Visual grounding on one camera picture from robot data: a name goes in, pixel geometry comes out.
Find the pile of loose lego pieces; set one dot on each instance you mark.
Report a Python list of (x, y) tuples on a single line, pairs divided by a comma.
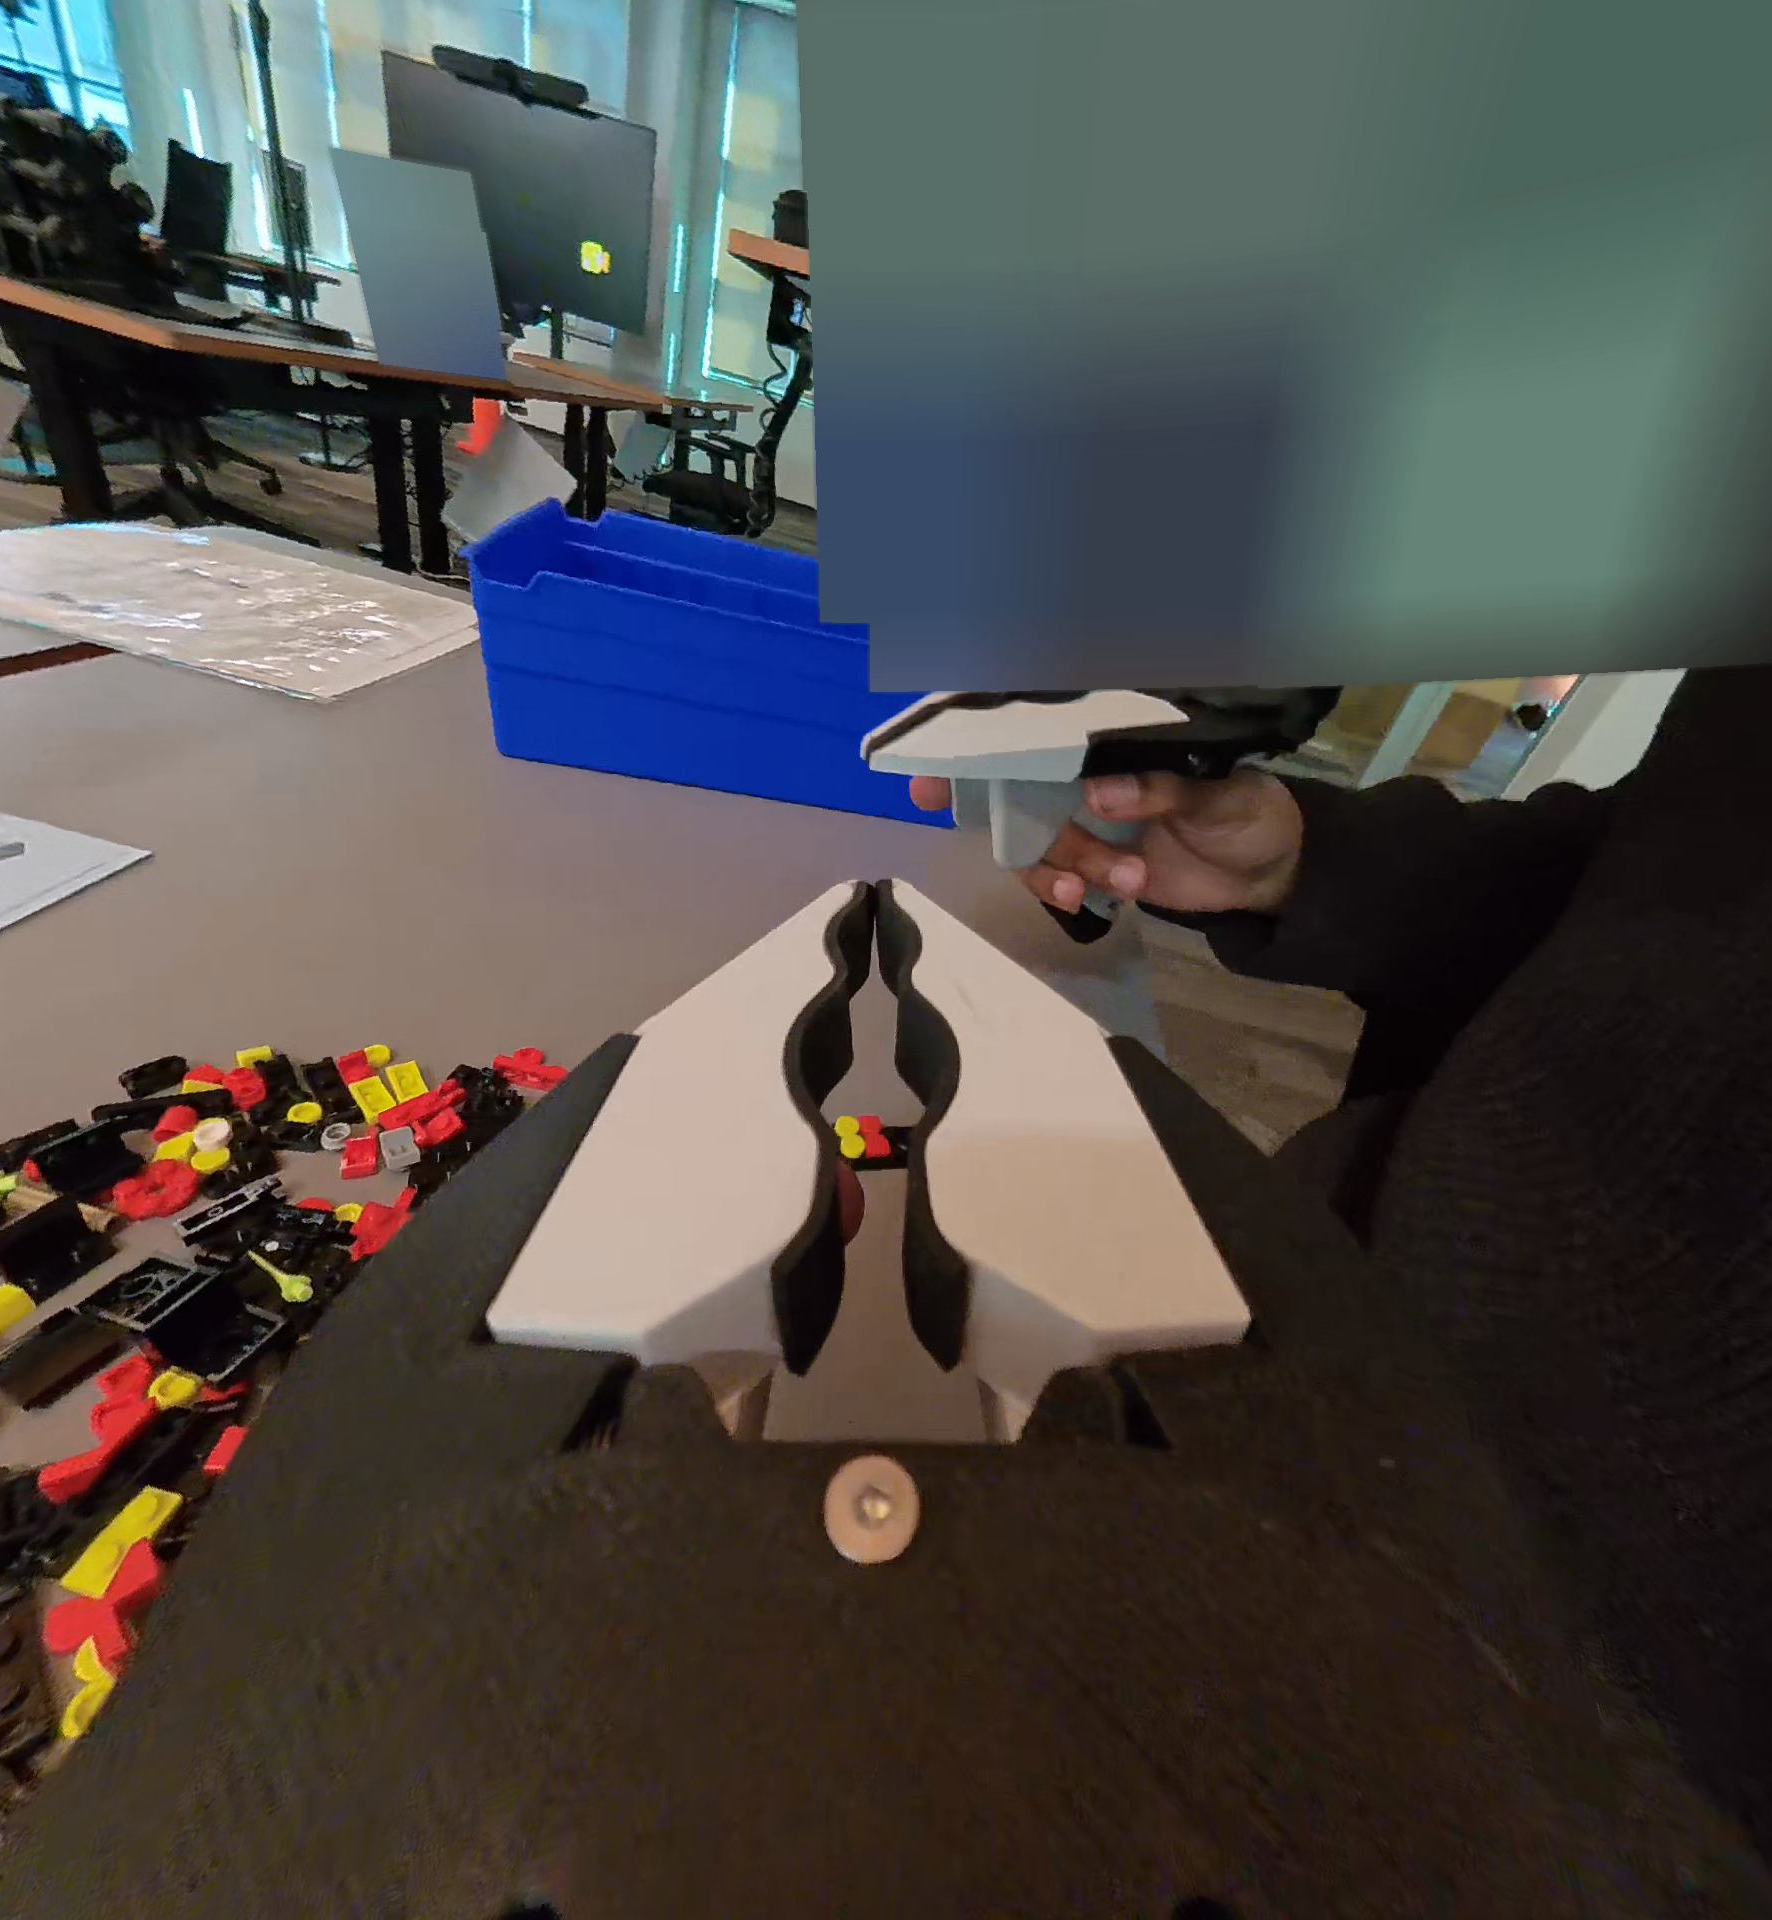
[(151, 1244)]

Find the blue plastic bin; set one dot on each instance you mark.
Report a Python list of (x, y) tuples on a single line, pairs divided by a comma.
[(661, 660)]

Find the small lego assembly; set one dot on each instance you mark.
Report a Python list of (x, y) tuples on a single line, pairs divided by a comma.
[(868, 1138)]

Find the large black monitor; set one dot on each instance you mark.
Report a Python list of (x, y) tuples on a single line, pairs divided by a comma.
[(525, 196)]

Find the lego instruction booklet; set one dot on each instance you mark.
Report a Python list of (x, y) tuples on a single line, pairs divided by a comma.
[(1, 879)]

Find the black office chair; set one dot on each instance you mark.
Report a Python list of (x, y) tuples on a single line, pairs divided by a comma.
[(707, 491)]

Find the black webcam bar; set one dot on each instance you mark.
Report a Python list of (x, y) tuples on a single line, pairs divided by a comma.
[(504, 76)]

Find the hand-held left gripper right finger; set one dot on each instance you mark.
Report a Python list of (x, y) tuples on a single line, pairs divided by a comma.
[(1080, 1184)]

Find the black equipment rack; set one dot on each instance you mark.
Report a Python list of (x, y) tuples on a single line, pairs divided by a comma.
[(30, 181)]

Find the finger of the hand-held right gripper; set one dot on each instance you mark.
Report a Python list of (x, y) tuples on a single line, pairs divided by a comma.
[(1005, 744)]

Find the person's right hand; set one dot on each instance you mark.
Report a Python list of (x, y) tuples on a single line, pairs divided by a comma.
[(1201, 850)]

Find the long wooden desk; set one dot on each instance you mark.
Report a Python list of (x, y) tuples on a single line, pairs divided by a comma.
[(254, 348)]

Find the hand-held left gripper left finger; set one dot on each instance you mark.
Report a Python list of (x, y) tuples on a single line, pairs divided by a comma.
[(676, 1184)]

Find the grey panel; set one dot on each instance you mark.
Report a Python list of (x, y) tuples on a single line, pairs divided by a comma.
[(420, 272)]

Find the person's right forearm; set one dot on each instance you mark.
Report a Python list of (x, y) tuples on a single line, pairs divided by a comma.
[(1424, 901)]

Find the clear plastic bag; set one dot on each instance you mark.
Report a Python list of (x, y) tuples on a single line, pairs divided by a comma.
[(196, 602)]

